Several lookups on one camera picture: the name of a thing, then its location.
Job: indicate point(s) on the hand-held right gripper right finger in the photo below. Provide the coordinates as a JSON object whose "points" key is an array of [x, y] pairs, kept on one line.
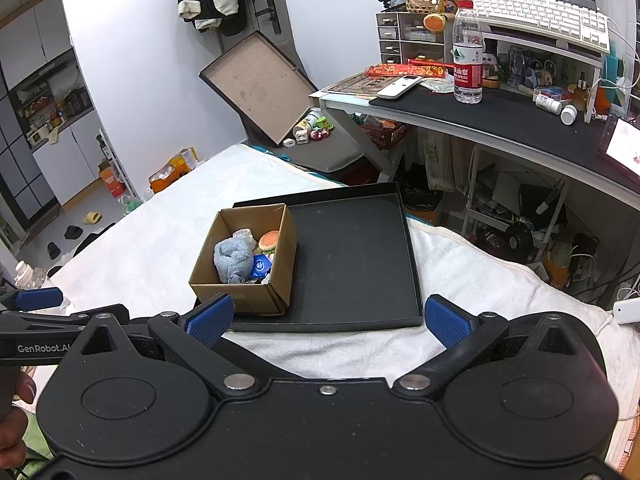
{"points": [[447, 325]]}

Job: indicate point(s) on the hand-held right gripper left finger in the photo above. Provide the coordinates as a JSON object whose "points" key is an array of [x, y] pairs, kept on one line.
{"points": [[210, 317]]}

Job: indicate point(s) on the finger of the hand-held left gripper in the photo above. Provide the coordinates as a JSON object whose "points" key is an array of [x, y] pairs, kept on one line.
{"points": [[60, 321], [35, 300]]}

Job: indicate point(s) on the grey-blue fluffy plush toy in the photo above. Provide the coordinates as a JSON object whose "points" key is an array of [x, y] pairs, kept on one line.
{"points": [[232, 260]]}

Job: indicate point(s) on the blue tissue packet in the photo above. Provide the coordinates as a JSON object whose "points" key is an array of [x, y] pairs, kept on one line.
{"points": [[260, 266]]}

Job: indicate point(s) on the brown cardboard box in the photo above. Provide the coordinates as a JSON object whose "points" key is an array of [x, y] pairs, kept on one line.
{"points": [[282, 270]]}

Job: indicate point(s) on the white paper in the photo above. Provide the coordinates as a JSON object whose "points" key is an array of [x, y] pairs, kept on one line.
{"points": [[242, 234]]}

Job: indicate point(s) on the burger plush toy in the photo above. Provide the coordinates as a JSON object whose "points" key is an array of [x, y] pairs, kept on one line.
{"points": [[270, 241]]}

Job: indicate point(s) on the black shallow tray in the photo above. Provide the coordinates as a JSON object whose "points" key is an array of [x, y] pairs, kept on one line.
{"points": [[355, 265]]}

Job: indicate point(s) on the person's left hand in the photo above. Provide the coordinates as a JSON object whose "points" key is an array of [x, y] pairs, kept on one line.
{"points": [[27, 390]]}

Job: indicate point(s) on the black slipper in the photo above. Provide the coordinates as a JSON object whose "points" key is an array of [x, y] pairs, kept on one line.
{"points": [[54, 251], [73, 232]]}

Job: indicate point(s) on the small black fan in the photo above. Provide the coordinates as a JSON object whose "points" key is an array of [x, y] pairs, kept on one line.
{"points": [[517, 241]]}

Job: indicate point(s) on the white metal rack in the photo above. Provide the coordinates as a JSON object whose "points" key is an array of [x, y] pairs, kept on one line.
{"points": [[472, 195]]}

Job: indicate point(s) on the orange carton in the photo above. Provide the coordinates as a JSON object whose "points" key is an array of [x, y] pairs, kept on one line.
{"points": [[112, 182]]}

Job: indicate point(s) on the orange open box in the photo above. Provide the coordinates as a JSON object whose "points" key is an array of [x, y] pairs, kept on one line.
{"points": [[172, 172]]}

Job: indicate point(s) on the white power adapter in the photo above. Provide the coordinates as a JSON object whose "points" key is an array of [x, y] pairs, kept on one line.
{"points": [[627, 312]]}

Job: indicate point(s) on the white charger plug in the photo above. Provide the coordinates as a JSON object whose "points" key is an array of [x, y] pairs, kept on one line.
{"points": [[290, 143]]}

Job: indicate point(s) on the red plastic basket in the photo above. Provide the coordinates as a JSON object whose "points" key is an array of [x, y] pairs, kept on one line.
{"points": [[385, 136]]}

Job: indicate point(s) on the small white toy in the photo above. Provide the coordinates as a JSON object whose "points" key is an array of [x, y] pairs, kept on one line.
{"points": [[301, 137]]}

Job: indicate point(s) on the grey padded stool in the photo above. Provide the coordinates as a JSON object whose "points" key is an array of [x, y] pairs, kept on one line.
{"points": [[330, 152]]}

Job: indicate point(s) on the black curved desk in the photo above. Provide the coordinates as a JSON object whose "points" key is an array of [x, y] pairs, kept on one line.
{"points": [[500, 120]]}

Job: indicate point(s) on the pink toy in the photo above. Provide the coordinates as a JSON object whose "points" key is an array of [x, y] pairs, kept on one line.
{"points": [[320, 134]]}

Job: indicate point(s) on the white labelled can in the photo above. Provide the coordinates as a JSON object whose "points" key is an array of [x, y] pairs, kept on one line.
{"points": [[307, 121]]}

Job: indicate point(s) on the green toy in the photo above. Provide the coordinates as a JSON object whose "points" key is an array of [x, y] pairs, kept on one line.
{"points": [[324, 123]]}

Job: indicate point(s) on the large brown box lid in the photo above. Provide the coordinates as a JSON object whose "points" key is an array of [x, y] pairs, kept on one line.
{"points": [[255, 85]]}

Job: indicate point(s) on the white pill bottle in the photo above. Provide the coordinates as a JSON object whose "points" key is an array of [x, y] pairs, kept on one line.
{"points": [[548, 104], [569, 115]]}

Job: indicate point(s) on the white remote control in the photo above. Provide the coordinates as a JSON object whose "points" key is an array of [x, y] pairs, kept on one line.
{"points": [[399, 87]]}

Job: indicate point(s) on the phone with lit screen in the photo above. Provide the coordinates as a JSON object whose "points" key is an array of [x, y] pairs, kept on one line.
{"points": [[622, 142]]}

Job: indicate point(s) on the long red patterned box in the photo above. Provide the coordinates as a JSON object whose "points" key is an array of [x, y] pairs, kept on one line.
{"points": [[400, 70]]}

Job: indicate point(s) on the brown dropper bottle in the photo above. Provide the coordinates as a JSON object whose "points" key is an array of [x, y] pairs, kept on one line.
{"points": [[580, 95]]}

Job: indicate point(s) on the clear plastic water bottle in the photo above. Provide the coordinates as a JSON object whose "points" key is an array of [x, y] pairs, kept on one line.
{"points": [[467, 60]]}

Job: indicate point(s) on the grey desktop drawer organizer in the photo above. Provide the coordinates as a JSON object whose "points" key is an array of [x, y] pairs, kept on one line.
{"points": [[395, 40]]}

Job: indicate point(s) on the desk riser shelf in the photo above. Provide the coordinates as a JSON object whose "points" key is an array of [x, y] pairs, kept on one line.
{"points": [[540, 42]]}

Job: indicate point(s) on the orange round plush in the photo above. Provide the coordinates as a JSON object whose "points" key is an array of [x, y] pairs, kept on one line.
{"points": [[435, 22]]}

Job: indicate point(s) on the white keyboard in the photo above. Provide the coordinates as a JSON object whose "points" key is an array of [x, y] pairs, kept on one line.
{"points": [[535, 15]]}

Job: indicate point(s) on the woven bamboo basket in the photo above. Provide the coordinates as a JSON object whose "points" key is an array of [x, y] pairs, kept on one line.
{"points": [[422, 1]]}

